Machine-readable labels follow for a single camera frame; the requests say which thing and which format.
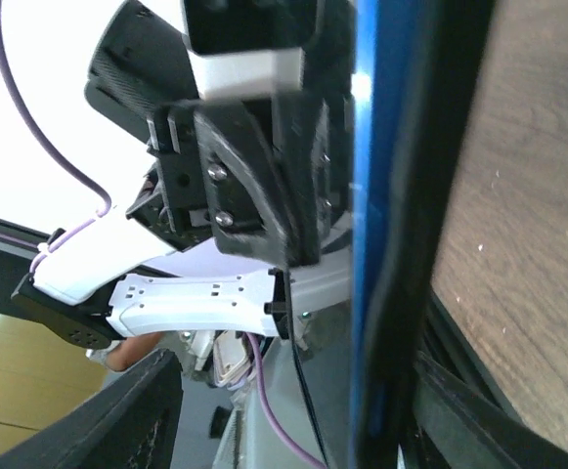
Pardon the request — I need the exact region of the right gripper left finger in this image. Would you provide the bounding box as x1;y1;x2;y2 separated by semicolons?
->
0;350;183;469

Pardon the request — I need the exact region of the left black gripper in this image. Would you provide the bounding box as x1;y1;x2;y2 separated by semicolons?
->
128;92;351;267

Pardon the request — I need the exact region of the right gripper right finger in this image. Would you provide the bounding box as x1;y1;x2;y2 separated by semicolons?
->
414;355;568;468

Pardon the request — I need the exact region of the blue-edged black phone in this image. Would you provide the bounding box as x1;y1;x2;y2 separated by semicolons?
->
348;1;424;468

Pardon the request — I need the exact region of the black phone case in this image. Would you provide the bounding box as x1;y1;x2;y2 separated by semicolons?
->
355;1;495;468

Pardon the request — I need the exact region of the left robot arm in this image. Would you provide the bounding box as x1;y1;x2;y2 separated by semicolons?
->
12;1;355;350

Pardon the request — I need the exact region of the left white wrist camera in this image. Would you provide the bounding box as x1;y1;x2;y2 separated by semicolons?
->
181;1;325;100

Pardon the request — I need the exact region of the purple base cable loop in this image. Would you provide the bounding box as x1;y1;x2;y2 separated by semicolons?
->
224;331;328;469

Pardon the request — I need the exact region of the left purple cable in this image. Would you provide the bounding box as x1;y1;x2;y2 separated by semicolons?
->
0;0;116;268

